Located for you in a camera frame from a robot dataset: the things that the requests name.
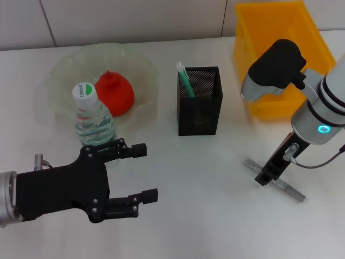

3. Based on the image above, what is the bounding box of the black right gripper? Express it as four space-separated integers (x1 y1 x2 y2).
254 131 311 187

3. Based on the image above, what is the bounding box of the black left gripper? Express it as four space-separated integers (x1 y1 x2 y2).
15 145 112 224

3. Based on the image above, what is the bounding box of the grey marker pen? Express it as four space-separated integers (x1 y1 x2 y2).
243 158 307 203

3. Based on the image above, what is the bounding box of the clear green-label water bottle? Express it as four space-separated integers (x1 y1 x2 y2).
71 82 118 163

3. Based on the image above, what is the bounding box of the red-orange fruit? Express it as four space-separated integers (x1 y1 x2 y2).
94 70 135 117

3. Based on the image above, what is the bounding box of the green utility knife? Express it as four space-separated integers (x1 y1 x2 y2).
176 61 196 98

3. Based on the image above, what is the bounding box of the black mesh pen holder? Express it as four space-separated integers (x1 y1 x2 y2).
177 66 224 137

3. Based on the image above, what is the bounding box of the translucent green fruit plate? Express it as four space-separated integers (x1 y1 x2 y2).
47 43 160 135

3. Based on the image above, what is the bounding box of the yellow plastic bin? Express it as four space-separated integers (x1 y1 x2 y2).
233 1 336 120

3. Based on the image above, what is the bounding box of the right arm cable with plug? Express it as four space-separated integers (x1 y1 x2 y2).
282 142 345 170

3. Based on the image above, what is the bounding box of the right wrist camera housing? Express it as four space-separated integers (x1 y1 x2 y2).
240 38 308 103

